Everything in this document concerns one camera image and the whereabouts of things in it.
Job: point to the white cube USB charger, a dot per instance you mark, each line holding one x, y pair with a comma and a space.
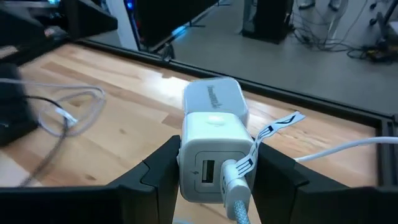
199, 137

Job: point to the black flat power strip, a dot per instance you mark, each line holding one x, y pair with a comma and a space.
15, 118

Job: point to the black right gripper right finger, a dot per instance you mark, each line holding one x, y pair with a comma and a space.
280, 193

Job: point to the black equipment case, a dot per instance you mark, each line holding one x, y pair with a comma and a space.
267, 21

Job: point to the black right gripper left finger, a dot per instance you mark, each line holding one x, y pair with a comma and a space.
149, 193

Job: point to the black curtain partition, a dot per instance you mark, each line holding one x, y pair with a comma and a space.
161, 18
90, 18

